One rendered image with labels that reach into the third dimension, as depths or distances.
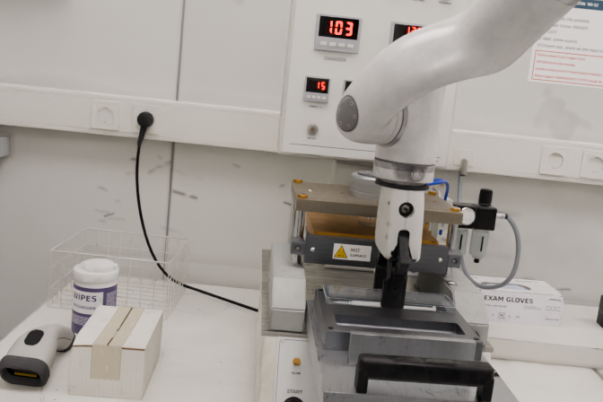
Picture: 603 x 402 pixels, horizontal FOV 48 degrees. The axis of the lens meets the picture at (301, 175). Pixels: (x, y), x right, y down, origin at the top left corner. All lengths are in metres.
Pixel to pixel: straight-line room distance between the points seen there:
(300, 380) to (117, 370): 0.32
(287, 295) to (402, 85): 0.37
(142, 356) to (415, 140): 0.57
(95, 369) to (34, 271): 0.75
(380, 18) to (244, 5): 0.51
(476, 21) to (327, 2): 0.50
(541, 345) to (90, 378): 0.92
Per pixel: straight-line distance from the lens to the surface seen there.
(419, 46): 0.82
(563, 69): 1.79
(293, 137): 1.26
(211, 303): 1.63
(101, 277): 1.36
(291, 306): 1.00
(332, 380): 0.78
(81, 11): 1.78
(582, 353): 1.59
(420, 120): 0.89
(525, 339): 1.55
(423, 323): 0.93
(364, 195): 1.12
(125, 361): 1.16
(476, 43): 0.82
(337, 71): 1.26
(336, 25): 1.26
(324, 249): 1.06
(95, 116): 1.71
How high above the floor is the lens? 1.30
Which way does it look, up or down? 8 degrees down
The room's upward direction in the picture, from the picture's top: 6 degrees clockwise
